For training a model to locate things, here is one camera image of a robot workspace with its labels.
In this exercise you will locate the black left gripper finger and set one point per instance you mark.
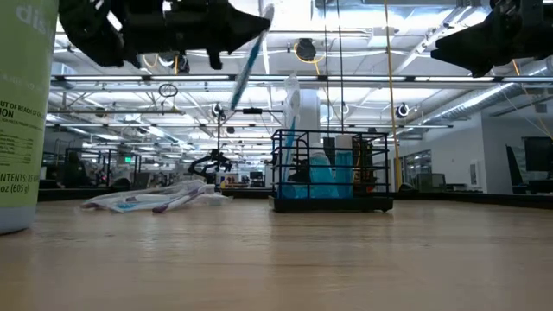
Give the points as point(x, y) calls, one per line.
point(233, 26)

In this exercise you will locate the green wipes canister white lid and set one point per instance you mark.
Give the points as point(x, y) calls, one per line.
point(26, 129)

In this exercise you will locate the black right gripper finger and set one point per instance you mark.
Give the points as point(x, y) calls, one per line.
point(475, 47)

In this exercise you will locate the black wall monitor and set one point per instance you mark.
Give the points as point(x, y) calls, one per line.
point(538, 153)

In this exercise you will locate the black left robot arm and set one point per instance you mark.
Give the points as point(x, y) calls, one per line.
point(95, 34)

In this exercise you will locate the black background workstation frame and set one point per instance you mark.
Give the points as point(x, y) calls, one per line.
point(101, 150)

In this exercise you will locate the black background robot arm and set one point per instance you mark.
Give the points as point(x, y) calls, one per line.
point(211, 163)

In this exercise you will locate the purple toothbrush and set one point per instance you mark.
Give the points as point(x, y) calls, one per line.
point(203, 198)
point(175, 202)
point(173, 190)

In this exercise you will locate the small blue mouthwash bottle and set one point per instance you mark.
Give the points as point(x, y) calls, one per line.
point(322, 173)
point(344, 166)
point(294, 191)

